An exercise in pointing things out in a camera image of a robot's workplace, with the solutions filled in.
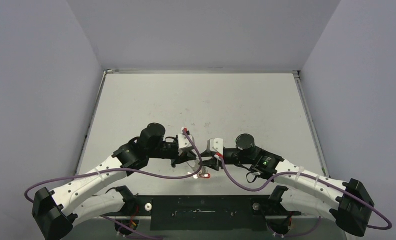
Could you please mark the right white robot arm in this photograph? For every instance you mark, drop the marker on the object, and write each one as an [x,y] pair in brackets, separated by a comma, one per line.
[347,203]

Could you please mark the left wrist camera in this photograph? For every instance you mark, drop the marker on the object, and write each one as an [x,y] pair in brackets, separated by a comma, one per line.
[184,142]

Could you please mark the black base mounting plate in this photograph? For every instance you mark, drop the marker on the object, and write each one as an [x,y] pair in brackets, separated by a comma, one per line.
[207,212]

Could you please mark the key with red tag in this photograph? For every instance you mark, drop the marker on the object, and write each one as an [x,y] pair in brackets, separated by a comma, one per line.
[204,176]

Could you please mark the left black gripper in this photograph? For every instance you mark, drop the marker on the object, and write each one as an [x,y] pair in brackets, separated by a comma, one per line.
[180,158]

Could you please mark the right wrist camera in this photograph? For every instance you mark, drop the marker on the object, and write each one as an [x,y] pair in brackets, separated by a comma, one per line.
[216,145]

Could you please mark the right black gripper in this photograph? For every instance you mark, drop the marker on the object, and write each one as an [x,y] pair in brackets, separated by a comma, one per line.
[216,159]

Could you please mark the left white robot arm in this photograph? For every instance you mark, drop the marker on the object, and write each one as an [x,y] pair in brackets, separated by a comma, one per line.
[56,211]

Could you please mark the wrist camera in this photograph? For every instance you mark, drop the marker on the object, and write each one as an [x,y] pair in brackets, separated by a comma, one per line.
[216,145]
[184,142]

